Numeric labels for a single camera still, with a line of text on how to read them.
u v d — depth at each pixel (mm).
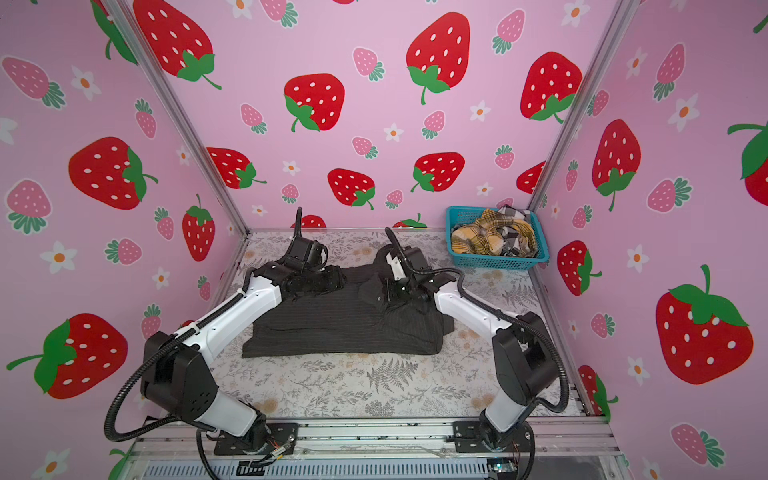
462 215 1185
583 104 838
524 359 452
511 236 1033
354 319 955
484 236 1049
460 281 615
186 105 871
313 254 674
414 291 662
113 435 377
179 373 424
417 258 687
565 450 732
